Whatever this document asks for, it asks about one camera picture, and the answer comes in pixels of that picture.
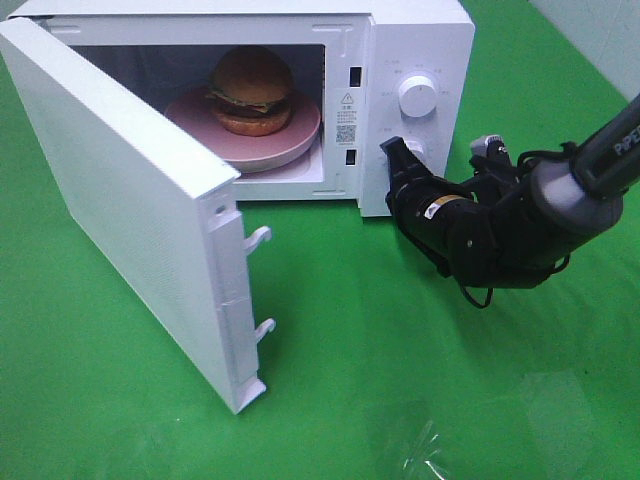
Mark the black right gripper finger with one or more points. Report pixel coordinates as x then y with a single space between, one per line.
404 167

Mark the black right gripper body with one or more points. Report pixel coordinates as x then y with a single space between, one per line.
424 209

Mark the white timer knob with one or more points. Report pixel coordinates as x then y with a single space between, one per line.
417 149

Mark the burger with lettuce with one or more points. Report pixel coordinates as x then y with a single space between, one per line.
250 89

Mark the pink round plate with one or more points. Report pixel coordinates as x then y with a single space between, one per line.
248 154

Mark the white microwave door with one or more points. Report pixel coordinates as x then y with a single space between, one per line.
158 204

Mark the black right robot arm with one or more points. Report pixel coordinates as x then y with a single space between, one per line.
514 224

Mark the upper white power knob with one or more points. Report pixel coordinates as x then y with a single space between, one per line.
417 96

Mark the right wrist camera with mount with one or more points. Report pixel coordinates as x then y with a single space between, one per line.
490 159

